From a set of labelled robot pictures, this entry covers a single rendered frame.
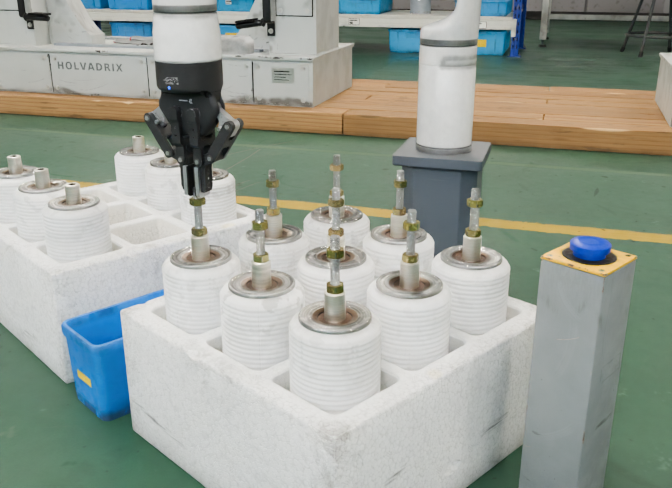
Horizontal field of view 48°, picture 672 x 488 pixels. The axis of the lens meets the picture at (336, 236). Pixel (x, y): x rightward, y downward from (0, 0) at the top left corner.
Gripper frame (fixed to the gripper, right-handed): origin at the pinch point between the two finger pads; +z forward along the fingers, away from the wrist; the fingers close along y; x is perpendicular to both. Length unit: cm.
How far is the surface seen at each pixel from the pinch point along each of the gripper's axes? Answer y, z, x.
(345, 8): -192, 8, 427
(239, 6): -274, 8, 416
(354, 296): 18.8, 13.3, 4.6
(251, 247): 3.0, 10.4, 6.6
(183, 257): -1.7, 9.8, -1.5
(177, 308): -0.3, 14.9, -4.9
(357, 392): 26.3, 16.2, -10.3
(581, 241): 43.9, 2.1, 4.9
